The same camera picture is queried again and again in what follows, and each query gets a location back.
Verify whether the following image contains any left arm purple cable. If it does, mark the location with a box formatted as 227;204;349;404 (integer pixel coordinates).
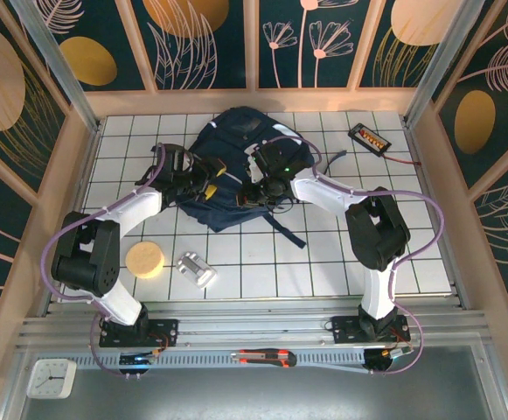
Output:
38;142;171;378

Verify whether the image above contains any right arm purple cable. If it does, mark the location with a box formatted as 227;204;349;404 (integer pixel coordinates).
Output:
261;134;447;377

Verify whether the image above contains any black controller board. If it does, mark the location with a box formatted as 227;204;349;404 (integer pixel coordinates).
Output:
364;347;414;374
119;352;158;368

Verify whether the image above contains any orange black utility knife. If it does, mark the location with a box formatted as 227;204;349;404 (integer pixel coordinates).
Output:
230;348;298;368

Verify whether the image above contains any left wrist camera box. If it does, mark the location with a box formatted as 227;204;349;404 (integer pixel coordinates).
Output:
172;150;193;172

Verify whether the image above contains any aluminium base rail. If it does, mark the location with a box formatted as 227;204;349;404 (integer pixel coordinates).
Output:
17;299;491;351

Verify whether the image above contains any silver metal clip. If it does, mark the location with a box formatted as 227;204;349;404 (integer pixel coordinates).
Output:
175;251;219;289

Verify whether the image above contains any red cable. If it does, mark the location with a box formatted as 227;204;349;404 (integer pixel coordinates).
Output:
384;152;423;166

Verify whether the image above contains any grey slotted cable duct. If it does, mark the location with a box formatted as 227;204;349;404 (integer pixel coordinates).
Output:
67;349;368;371

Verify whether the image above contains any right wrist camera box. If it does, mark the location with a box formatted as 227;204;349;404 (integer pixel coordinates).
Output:
247;153;264;183

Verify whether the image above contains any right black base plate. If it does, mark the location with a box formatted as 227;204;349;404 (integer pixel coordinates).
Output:
331;314;411;346

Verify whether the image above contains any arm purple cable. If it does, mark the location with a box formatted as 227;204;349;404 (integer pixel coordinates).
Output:
38;142;171;378
261;134;447;377

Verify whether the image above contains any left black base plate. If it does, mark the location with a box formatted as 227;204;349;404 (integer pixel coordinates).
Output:
99;318;179;349

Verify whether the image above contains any white square clock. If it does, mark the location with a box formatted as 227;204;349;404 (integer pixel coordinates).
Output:
26;358;78;400

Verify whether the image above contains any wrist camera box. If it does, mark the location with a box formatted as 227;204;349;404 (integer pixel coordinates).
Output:
247;153;264;183
172;150;193;172

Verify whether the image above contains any black charger board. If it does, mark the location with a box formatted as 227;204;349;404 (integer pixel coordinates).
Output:
348;122;393;151

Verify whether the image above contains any aluminium frame post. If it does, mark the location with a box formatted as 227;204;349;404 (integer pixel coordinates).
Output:
10;0;101;132
404;0;486;128

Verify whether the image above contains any round yellow sponge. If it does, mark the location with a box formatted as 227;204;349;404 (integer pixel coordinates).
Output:
125;240;166;279

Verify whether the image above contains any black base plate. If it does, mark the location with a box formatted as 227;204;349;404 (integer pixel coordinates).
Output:
331;314;411;346
99;318;179;349

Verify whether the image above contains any navy blue backpack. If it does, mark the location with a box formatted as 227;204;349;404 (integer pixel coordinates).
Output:
135;106;349;250

